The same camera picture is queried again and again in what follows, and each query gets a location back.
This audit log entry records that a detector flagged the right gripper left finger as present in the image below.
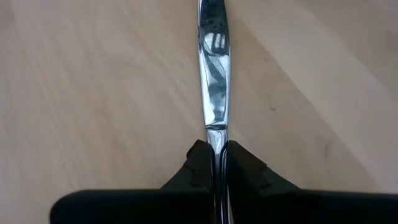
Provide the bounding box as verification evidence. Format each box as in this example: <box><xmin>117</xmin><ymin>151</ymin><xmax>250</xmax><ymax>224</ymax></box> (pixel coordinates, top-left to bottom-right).
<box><xmin>49</xmin><ymin>139</ymin><xmax>215</xmax><ymax>224</ymax></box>

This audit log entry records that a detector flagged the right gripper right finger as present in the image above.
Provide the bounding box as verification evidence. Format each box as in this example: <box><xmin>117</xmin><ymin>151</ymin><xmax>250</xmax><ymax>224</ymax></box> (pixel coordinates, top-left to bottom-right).
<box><xmin>226</xmin><ymin>140</ymin><xmax>398</xmax><ymax>224</ymax></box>

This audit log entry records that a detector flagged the silver table knife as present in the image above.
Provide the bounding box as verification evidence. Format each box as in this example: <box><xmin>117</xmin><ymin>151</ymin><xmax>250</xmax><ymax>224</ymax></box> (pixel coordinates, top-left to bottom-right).
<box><xmin>197</xmin><ymin>0</ymin><xmax>233</xmax><ymax>224</ymax></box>

